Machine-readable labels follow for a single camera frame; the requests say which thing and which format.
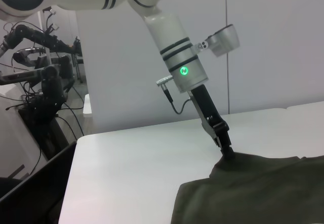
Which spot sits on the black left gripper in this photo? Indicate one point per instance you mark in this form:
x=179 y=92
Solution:
x=202 y=102

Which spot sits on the dark green FREE! t-shirt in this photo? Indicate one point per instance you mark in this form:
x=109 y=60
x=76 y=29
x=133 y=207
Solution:
x=253 y=191

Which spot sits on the black background robot arm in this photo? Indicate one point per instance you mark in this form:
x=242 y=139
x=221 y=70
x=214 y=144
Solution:
x=33 y=35
x=50 y=73

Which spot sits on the small white box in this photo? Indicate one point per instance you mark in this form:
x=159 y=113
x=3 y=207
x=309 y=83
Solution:
x=87 y=105

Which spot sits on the dark monitor panel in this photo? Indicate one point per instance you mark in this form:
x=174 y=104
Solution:
x=30 y=196

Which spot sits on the silver left camera bracket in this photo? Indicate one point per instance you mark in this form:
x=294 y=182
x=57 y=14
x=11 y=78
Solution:
x=200 y=47

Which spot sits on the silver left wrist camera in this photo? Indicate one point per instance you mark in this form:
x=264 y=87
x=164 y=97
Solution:
x=225 y=40

